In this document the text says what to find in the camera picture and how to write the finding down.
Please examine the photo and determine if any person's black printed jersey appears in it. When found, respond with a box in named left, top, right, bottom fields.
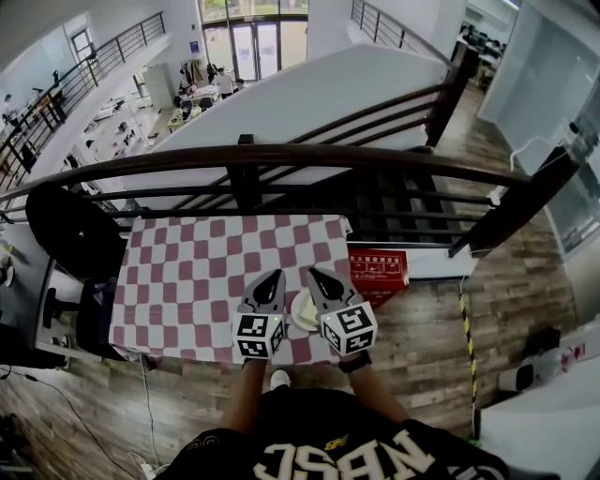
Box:
left=154, top=387, right=512, bottom=480

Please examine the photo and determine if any white plate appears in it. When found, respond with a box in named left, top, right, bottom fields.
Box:
left=290, top=288, right=329, bottom=333

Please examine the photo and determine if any dark curved metal railing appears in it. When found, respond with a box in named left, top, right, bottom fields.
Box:
left=0, top=142, right=582, bottom=260

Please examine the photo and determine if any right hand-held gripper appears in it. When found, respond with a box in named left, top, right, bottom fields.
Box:
left=307, top=267, right=379, bottom=357

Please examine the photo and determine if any person's right forearm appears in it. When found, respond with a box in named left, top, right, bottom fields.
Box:
left=344, top=367, right=412, bottom=426

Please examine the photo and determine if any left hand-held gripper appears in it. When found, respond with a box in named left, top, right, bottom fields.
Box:
left=232, top=269, right=287, bottom=361

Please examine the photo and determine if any white cabinet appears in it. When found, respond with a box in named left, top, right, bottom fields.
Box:
left=142, top=63, right=177, bottom=112

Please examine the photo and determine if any red fire extinguisher box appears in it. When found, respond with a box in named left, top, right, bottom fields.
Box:
left=347, top=248, right=410, bottom=310

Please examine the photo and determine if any white floor cable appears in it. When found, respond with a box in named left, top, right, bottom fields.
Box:
left=139, top=354, right=159, bottom=466

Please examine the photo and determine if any stairwell metal railing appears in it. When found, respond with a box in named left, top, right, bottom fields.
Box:
left=351, top=0, right=452, bottom=63

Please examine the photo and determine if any white counter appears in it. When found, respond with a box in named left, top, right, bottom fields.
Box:
left=477, top=322, right=600, bottom=480

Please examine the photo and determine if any yellow black hazard tape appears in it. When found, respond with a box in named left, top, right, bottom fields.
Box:
left=457, top=293, right=480, bottom=416

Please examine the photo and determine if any red white checkered tablecloth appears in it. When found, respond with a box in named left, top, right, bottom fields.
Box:
left=108, top=214, right=353, bottom=366

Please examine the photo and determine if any black office chair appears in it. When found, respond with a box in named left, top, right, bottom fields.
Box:
left=41, top=276, right=128, bottom=363

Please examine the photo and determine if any white power strip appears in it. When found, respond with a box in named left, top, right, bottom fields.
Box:
left=128, top=451, right=159, bottom=477

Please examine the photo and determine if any black wrist watch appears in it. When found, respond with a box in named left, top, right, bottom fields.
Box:
left=337, top=351, right=374, bottom=374

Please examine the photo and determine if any grey desk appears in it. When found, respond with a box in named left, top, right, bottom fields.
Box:
left=0, top=224, right=58, bottom=363

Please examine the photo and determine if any balcony metal railing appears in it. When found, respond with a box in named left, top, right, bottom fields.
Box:
left=0, top=11, right=166, bottom=175

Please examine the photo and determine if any person's left forearm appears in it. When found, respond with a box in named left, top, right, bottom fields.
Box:
left=219, top=358, right=269, bottom=435

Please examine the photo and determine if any glass entrance door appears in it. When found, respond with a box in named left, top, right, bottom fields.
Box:
left=199, top=0, right=309, bottom=83

